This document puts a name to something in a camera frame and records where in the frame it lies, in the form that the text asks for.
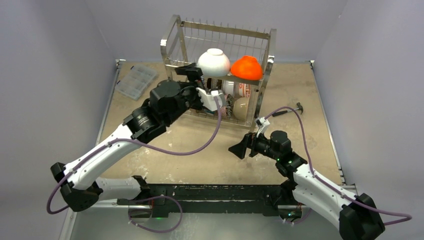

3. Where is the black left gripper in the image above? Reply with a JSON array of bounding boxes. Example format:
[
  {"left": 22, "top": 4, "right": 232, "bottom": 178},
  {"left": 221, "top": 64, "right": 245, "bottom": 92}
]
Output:
[{"left": 165, "top": 64, "right": 210, "bottom": 126}]

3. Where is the plain white bowl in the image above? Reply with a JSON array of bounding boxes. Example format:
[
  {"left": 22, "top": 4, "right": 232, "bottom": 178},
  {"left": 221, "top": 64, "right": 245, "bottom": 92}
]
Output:
[{"left": 196, "top": 48, "right": 231, "bottom": 77}]

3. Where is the black white floral bowl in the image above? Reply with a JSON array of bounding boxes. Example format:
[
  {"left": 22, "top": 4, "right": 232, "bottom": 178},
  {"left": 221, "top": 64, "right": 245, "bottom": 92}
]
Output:
[{"left": 223, "top": 94, "right": 235, "bottom": 119}]

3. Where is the stainless steel dish rack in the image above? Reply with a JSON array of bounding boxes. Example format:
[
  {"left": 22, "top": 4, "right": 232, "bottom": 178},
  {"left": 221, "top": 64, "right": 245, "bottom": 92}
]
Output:
[{"left": 160, "top": 14, "right": 277, "bottom": 131}]

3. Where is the orange floral patterned bowl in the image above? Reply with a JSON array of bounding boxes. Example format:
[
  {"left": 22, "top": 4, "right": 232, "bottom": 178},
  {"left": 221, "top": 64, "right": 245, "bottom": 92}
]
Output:
[{"left": 237, "top": 83, "right": 251, "bottom": 98}]

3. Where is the red orange bowl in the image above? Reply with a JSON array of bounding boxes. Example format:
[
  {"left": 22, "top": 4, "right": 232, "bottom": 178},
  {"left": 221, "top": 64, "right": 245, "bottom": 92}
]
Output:
[{"left": 230, "top": 55, "right": 263, "bottom": 81}]

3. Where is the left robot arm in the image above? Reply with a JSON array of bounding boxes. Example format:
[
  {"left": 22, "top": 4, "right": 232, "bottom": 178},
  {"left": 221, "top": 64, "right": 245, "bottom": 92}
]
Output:
[{"left": 50, "top": 63, "right": 203, "bottom": 212}]

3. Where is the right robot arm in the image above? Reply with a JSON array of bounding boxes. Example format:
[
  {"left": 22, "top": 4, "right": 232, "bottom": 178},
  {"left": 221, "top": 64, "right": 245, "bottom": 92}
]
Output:
[{"left": 228, "top": 130, "right": 386, "bottom": 240}]

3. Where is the clear plastic organizer box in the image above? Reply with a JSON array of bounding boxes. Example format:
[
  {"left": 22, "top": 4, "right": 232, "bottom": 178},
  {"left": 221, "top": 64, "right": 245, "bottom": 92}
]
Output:
[{"left": 115, "top": 64, "right": 158, "bottom": 101}]

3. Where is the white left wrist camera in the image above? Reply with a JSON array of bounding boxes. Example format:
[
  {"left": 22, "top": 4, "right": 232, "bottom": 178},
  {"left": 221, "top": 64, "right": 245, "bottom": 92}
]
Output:
[{"left": 196, "top": 87, "right": 227, "bottom": 111}]

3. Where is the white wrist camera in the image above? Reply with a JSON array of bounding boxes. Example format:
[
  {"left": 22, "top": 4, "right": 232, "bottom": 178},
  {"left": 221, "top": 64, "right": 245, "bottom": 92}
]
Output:
[
  {"left": 255, "top": 117, "right": 270, "bottom": 138},
  {"left": 196, "top": 87, "right": 227, "bottom": 111}
]

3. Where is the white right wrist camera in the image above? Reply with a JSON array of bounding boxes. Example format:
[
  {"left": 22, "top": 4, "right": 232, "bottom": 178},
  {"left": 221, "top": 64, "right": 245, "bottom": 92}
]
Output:
[{"left": 255, "top": 117, "right": 270, "bottom": 138}]

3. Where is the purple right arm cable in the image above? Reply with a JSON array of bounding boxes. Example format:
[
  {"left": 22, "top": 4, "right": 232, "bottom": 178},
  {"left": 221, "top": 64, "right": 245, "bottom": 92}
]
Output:
[{"left": 264, "top": 106, "right": 413, "bottom": 227}]

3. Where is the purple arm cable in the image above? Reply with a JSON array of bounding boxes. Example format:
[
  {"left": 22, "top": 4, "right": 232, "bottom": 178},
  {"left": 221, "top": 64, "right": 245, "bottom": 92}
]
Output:
[
  {"left": 264, "top": 106, "right": 413, "bottom": 227},
  {"left": 46, "top": 96, "right": 223, "bottom": 215}
]

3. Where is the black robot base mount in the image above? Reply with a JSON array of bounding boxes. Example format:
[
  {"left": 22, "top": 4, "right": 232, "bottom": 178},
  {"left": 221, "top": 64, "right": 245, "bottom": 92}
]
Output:
[{"left": 117, "top": 180, "right": 306, "bottom": 221}]

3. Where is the black handled claw hammer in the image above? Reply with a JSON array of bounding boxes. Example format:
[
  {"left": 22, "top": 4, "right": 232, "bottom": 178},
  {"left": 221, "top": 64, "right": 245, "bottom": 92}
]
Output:
[{"left": 272, "top": 102, "right": 304, "bottom": 117}]

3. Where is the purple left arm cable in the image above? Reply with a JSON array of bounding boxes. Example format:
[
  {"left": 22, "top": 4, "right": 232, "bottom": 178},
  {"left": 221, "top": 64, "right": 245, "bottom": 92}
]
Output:
[{"left": 46, "top": 96, "right": 223, "bottom": 215}]

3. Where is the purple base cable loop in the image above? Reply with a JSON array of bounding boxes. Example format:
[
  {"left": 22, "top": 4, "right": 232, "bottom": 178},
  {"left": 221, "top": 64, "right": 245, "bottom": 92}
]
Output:
[{"left": 127, "top": 195, "right": 184, "bottom": 234}]

